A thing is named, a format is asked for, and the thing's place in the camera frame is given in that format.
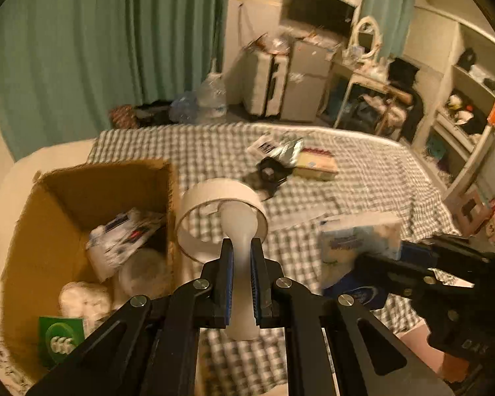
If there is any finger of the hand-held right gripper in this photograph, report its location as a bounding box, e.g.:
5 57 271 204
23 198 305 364
355 255 439 303
400 236 491 274

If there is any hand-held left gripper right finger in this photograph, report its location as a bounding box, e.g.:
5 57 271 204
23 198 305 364
251 237 454 396

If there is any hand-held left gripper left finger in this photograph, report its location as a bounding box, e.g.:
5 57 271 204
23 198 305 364
25 237 236 396

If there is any white tape roll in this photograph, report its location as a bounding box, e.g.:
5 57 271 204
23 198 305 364
175 177 269 341

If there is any blue and white tissue pack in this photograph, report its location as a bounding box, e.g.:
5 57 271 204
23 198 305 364
318 211 403 287

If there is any white round bundle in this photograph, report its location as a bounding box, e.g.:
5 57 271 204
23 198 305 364
115 247 174 310

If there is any floral tissue pack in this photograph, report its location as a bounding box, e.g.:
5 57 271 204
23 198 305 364
86 210 168 281

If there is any green white packaging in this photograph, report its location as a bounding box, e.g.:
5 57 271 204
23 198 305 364
59 281 112 335

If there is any green box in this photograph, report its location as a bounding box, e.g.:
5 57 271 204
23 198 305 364
38 315 85 370

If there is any cardboard box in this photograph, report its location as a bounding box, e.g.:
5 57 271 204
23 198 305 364
2 159 182 384

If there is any dark blue packet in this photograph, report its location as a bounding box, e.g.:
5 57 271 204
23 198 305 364
324 270 390 310

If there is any wooden stool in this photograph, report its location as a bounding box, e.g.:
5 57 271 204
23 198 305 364
447 185 493 236

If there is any black pouch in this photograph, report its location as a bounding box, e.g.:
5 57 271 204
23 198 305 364
256 157 291 184

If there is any red and tan box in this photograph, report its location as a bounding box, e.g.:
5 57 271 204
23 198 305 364
293 148 340 182

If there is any silver foil packet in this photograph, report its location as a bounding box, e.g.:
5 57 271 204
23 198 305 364
272 136 304 166

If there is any black and white packet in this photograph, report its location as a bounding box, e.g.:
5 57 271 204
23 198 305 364
247 132 283 159

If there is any black clothing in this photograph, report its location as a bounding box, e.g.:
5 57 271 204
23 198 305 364
388 58 425 141

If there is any blue plastic bag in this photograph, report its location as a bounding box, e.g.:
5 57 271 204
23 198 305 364
169 93 203 123

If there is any white shelf unit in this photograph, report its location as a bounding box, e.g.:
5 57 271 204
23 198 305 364
412 6 495 199

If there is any black bag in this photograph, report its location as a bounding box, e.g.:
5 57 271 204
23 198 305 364
134 101 174 126

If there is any clear plastic water jug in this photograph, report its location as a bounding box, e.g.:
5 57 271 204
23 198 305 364
198 60 227 120

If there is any patterned bag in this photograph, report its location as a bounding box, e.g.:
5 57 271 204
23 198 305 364
109 105 139 129

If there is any grey mini fridge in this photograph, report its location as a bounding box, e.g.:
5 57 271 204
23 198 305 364
280 39 335 123

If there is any grey suitcase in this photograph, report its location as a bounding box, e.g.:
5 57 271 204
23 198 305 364
241 45 291 118

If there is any white framed mirror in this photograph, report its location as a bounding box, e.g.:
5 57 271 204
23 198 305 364
348 16 384 64

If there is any narrow green curtain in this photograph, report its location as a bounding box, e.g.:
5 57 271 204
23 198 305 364
361 0 419 56

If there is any black television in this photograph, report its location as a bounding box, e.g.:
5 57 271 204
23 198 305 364
280 0 357 38

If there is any wide green curtain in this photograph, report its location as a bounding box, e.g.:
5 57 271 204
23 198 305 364
0 0 232 161

